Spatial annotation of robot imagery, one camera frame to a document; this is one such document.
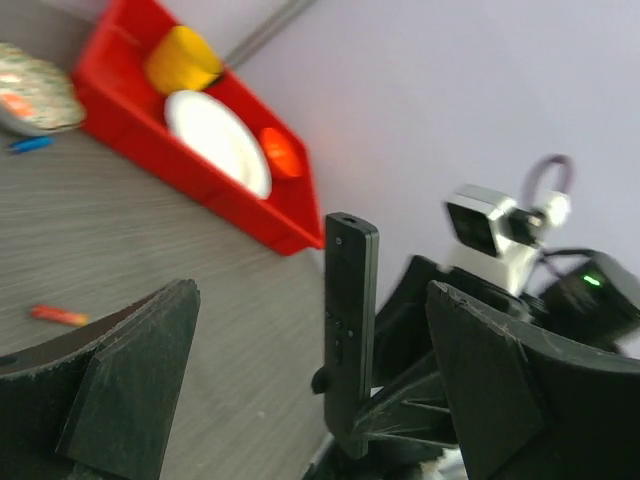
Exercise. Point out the yellow mug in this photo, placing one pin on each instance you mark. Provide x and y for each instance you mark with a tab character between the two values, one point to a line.
182	60

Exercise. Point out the orange battery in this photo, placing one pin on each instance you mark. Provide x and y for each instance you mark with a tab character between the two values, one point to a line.
60	316

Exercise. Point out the small floral dish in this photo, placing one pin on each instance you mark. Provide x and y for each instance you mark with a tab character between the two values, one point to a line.
37	97

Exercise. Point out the blue battery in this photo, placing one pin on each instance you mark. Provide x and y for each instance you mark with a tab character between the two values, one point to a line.
29	144

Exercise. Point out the red plastic bin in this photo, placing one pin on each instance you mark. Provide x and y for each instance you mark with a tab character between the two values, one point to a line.
126	113

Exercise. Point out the orange bowl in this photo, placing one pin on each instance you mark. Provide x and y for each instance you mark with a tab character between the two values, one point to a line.
283	160

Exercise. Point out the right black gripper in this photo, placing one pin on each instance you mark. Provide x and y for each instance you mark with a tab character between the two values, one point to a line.
414	406

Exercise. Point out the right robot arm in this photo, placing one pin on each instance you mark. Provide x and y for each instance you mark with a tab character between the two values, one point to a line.
595	303

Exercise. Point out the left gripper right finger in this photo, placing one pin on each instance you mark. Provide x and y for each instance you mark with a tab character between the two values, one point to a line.
530	404

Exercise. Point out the black remote control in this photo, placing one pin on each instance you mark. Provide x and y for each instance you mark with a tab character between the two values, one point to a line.
350	285

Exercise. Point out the white paper plate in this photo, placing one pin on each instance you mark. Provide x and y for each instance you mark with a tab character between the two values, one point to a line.
211	129

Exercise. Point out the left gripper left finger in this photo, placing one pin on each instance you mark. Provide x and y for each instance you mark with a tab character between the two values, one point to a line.
98	402

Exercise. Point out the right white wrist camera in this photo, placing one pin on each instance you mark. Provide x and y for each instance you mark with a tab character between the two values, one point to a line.
496	240

